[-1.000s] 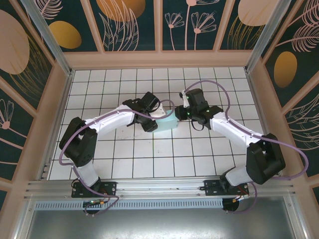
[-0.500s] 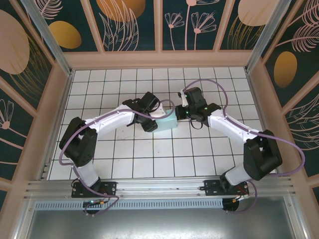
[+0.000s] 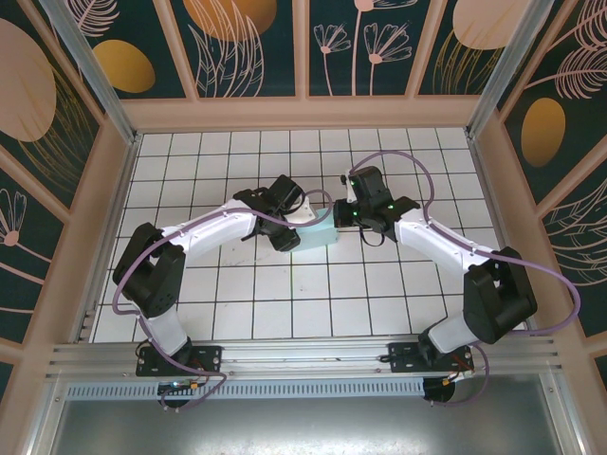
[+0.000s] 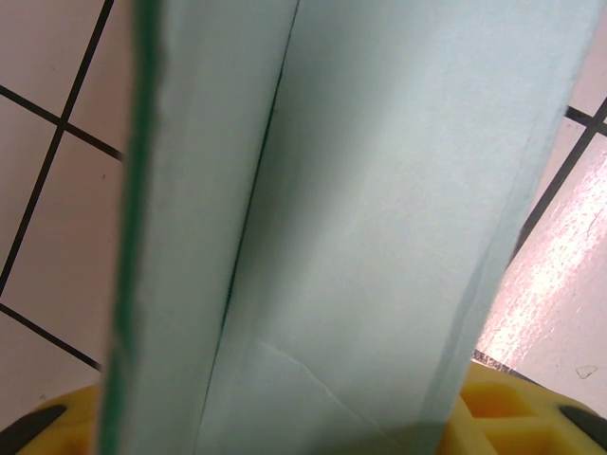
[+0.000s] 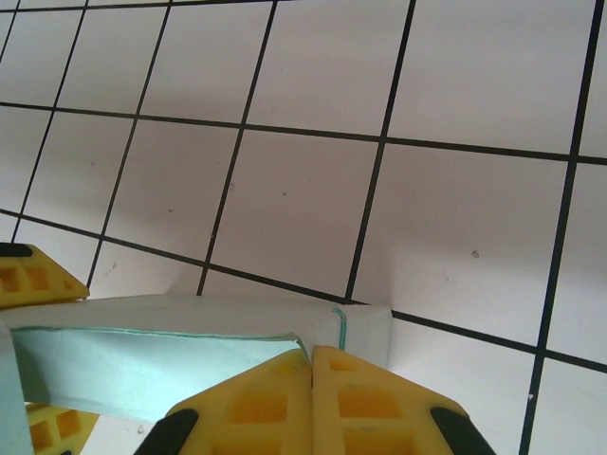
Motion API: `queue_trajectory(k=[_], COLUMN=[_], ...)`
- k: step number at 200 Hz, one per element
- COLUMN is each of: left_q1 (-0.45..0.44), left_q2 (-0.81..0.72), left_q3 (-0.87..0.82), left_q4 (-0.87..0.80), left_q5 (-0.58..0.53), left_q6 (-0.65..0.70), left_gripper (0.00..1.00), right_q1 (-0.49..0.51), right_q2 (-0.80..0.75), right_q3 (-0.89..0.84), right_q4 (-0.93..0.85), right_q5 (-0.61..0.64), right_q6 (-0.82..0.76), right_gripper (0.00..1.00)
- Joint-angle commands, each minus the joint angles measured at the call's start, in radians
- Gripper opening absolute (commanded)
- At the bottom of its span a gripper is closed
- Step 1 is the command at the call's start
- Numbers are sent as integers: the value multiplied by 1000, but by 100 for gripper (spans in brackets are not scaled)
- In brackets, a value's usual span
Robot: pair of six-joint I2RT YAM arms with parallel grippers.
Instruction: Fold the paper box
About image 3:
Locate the light blue paper box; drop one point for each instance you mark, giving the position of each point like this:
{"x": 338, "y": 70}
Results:
{"x": 318, "y": 234}

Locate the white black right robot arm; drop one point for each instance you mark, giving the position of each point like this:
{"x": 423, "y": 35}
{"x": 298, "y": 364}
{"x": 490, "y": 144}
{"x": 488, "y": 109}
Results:
{"x": 498, "y": 298}

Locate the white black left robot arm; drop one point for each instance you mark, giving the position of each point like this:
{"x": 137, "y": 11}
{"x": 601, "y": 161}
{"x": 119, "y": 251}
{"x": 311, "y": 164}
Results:
{"x": 156, "y": 284}

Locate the yellow power connector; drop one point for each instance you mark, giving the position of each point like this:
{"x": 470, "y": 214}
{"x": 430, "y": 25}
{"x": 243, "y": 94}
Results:
{"x": 449, "y": 381}

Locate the small green circuit board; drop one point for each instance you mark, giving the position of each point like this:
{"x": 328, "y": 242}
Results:
{"x": 178, "y": 386}

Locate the grey metal sheet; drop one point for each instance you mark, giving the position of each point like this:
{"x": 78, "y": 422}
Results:
{"x": 303, "y": 426}

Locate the aluminium mounting rail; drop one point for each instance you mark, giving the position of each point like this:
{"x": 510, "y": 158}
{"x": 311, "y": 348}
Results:
{"x": 303, "y": 355}

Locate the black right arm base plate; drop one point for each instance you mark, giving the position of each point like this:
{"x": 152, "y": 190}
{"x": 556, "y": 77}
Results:
{"x": 403, "y": 358}

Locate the aluminium frame post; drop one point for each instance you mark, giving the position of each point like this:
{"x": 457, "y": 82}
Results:
{"x": 514, "y": 71}
{"x": 95, "y": 80}

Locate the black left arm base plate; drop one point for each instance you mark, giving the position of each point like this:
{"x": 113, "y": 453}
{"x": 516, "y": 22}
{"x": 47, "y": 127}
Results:
{"x": 208, "y": 358}

